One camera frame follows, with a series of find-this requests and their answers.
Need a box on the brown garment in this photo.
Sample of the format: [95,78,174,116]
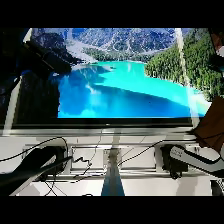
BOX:
[192,95,224,153]

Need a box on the silver frame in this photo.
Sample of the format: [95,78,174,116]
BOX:
[0,125,224,196]

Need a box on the black cable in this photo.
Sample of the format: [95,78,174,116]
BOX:
[117,135,203,168]
[0,136,70,163]
[71,155,94,168]

